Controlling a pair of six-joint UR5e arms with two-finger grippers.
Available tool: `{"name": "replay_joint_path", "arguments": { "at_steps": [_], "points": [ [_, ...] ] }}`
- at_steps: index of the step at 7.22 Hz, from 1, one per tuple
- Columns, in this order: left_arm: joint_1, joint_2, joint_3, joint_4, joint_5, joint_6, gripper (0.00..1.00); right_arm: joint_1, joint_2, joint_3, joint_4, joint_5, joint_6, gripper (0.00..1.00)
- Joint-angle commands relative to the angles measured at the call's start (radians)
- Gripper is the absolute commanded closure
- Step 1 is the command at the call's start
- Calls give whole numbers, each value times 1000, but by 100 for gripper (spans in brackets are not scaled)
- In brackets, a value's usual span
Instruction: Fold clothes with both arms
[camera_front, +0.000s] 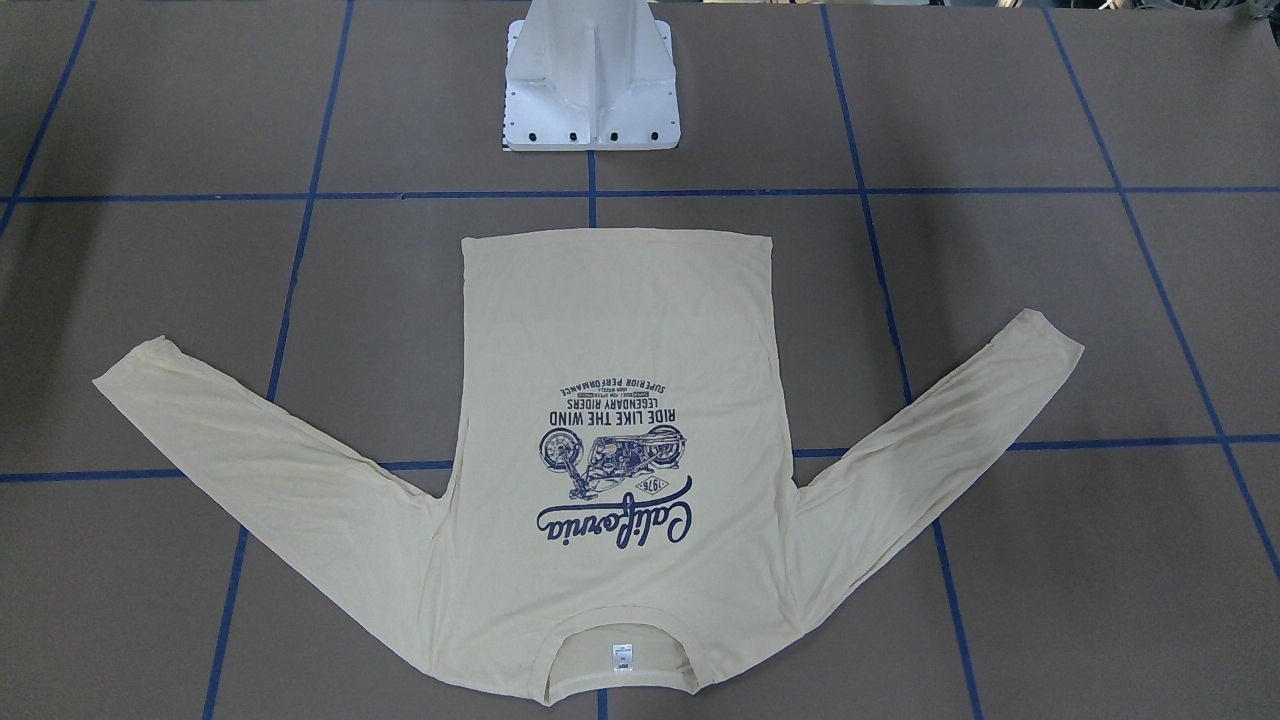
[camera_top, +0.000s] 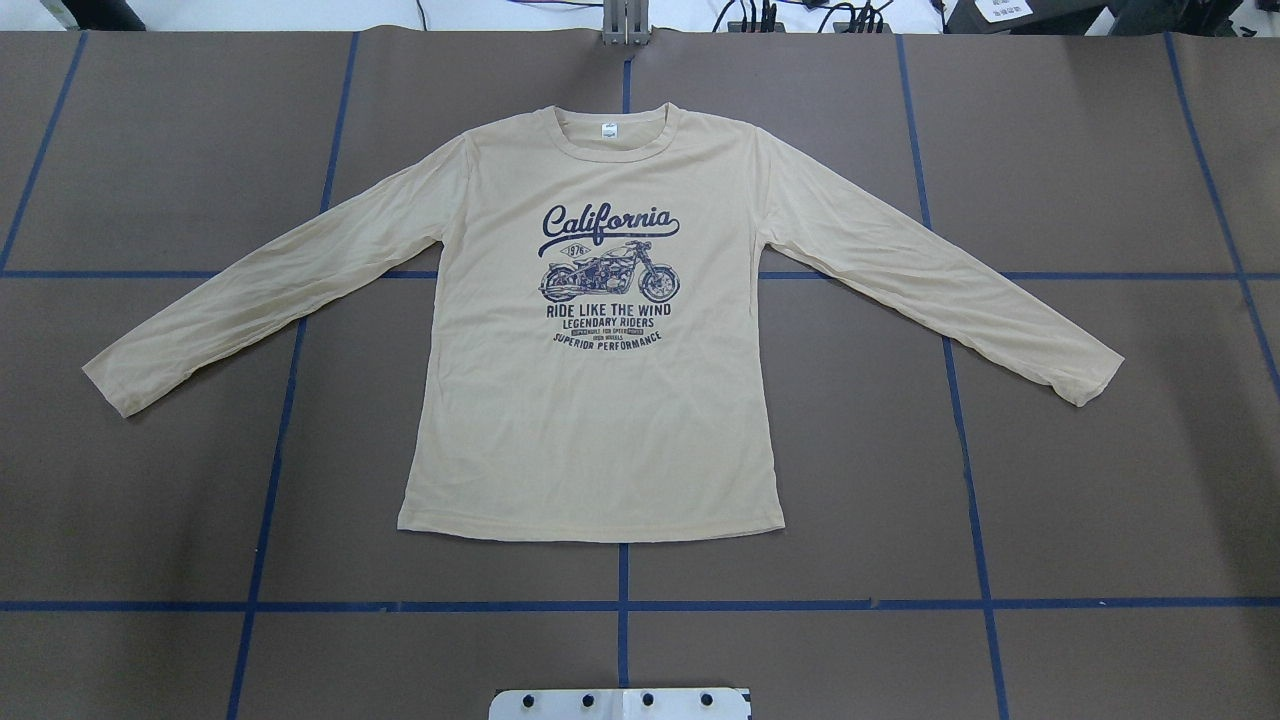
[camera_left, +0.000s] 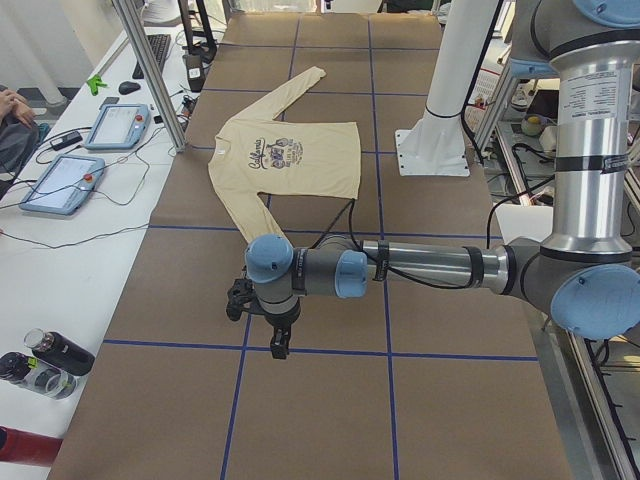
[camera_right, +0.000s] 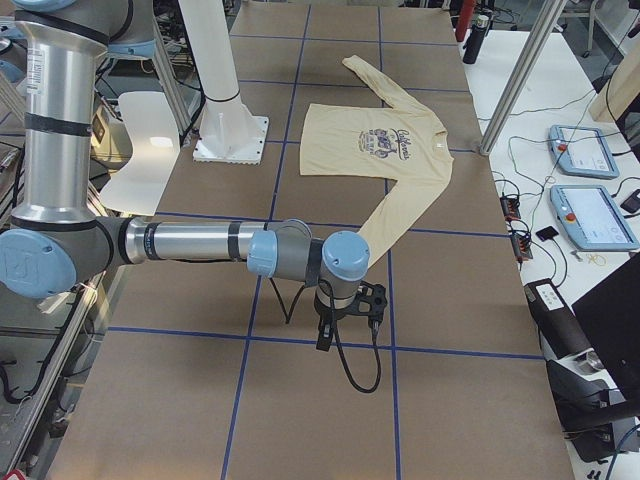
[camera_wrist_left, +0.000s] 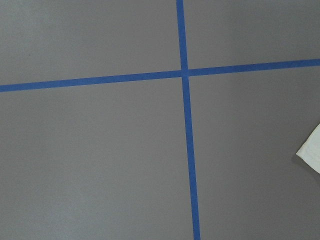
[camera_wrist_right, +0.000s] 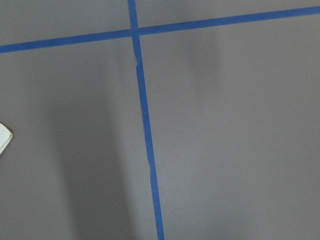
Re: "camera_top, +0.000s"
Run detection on beige long-sleeve printed shirt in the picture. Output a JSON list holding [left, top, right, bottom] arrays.
[[83, 104, 1123, 543]]

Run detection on black device with label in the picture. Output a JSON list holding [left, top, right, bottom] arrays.
[[943, 1, 1161, 36]]

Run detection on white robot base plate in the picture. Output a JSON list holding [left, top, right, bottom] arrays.
[[488, 687, 753, 719]]

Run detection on black cable bundle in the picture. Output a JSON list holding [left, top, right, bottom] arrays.
[[712, 0, 893, 35]]

